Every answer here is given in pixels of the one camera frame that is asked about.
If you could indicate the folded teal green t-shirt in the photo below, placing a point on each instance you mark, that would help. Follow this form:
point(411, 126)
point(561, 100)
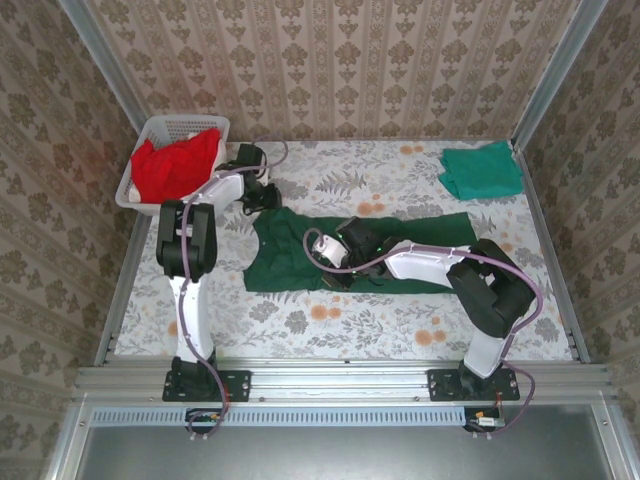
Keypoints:
point(480, 170)

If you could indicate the aluminium frame cross rail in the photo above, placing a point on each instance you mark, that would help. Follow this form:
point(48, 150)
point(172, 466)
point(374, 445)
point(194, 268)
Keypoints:
point(340, 380)

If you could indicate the dark green t-shirt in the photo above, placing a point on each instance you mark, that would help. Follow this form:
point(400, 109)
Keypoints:
point(285, 250)

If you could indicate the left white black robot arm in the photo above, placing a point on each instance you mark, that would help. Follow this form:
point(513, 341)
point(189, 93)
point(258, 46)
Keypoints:
point(192, 320)

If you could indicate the aluminium frame post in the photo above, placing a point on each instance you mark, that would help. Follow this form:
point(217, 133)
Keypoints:
point(555, 75)
point(110, 75)

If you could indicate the floral tablecloth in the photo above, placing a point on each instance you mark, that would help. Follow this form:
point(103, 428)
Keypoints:
point(325, 330)

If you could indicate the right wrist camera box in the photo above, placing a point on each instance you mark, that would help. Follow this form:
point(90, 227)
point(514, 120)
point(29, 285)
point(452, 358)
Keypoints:
point(330, 250)

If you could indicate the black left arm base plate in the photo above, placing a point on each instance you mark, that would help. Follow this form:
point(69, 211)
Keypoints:
point(235, 385)

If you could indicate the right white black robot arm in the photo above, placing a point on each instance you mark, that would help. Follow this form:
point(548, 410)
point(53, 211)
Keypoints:
point(425, 265)

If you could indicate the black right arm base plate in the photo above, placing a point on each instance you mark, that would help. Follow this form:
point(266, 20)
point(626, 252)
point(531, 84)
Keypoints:
point(442, 385)

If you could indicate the red t-shirt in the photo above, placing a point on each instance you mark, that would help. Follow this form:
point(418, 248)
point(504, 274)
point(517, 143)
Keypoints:
point(170, 170)

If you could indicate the grey metal panel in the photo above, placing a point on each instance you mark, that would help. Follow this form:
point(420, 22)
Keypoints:
point(340, 455)

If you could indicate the white plastic laundry basket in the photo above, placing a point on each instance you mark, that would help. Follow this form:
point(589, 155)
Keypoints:
point(150, 127)

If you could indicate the aluminium table side rail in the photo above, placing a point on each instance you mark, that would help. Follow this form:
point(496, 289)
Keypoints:
point(112, 320)
point(542, 230)

